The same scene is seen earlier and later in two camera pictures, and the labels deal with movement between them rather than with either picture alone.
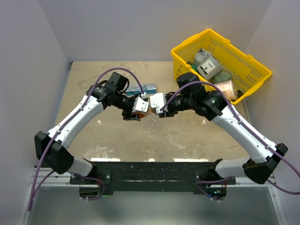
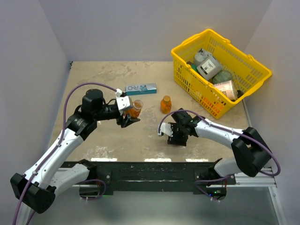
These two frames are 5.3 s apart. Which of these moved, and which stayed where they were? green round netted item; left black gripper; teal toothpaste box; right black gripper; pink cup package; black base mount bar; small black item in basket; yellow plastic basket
Moved: left black gripper; right black gripper
Stayed: small black item in basket; teal toothpaste box; green round netted item; pink cup package; black base mount bar; yellow plastic basket
